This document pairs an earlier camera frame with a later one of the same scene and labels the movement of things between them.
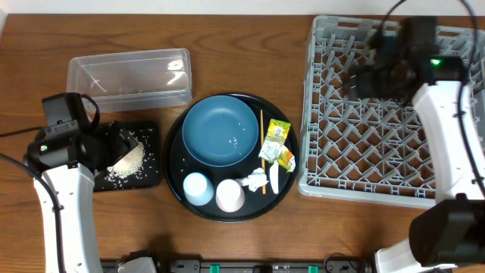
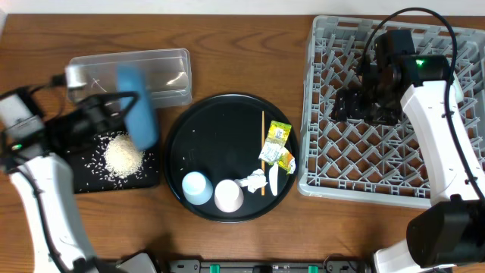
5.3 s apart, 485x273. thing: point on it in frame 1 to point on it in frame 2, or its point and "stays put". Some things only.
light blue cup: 198,189 stays put
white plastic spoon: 274,177 stays put
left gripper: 114,145 to 95,114
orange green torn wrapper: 287,160 stays put
